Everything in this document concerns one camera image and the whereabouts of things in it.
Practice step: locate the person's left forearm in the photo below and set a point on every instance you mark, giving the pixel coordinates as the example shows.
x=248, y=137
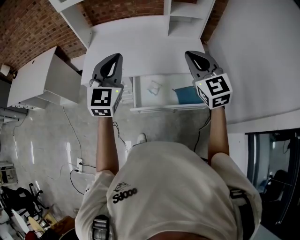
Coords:
x=106, y=145

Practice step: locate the white socket strip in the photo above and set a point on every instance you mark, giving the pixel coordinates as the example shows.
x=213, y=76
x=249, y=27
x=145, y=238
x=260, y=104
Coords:
x=23, y=107

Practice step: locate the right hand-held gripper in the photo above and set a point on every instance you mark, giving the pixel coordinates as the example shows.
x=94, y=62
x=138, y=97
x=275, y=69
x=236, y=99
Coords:
x=215, y=85

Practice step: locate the clear plastic bag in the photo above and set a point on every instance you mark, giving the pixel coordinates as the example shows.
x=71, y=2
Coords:
x=154, y=88

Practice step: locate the small white wall box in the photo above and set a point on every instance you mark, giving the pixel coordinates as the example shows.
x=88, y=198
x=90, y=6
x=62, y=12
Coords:
x=4, y=69

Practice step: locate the white power strip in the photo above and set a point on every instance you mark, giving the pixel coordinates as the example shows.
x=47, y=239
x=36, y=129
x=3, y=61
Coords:
x=79, y=165

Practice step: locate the person's left white shoe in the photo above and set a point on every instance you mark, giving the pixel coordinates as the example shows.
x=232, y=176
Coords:
x=141, y=137

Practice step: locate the blue flat pad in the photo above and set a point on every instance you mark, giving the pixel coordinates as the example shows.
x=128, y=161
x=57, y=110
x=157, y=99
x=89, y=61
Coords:
x=187, y=95

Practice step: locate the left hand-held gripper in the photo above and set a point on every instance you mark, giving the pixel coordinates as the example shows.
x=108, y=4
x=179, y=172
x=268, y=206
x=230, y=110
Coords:
x=100, y=98

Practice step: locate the black framed glass door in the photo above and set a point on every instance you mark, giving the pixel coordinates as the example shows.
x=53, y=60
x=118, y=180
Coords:
x=250, y=154

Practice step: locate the white desk with hutch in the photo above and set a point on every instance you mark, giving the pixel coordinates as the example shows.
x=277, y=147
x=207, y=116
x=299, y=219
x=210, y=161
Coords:
x=140, y=47

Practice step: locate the black office chair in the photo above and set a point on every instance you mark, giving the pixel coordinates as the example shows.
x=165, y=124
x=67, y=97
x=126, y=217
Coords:
x=23, y=199

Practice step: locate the white side cabinet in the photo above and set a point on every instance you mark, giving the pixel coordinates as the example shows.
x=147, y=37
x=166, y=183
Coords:
x=32, y=77

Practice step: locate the person's white t-shirt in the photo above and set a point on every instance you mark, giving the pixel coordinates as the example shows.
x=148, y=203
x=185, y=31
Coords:
x=168, y=187

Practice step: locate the person's right forearm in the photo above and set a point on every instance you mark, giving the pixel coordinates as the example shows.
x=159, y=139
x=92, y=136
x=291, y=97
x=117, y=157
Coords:
x=218, y=136

